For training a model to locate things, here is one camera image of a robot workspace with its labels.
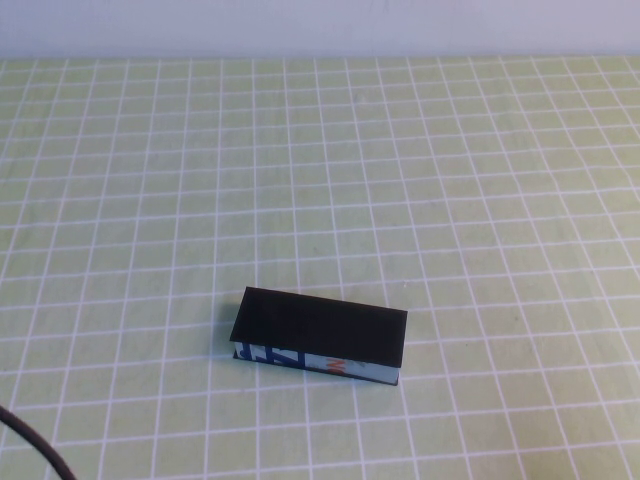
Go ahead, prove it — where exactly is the black printed glasses case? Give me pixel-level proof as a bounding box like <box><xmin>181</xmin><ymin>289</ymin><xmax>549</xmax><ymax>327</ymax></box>
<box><xmin>230</xmin><ymin>285</ymin><xmax>409</xmax><ymax>389</ymax></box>

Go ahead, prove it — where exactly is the black cable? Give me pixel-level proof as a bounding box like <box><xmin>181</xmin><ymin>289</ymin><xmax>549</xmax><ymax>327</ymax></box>
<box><xmin>0</xmin><ymin>402</ymin><xmax>77</xmax><ymax>480</ymax></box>

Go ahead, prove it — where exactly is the green checked tablecloth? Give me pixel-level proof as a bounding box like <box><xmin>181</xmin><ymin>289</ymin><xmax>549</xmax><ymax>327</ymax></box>
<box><xmin>0</xmin><ymin>54</ymin><xmax>640</xmax><ymax>480</ymax></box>

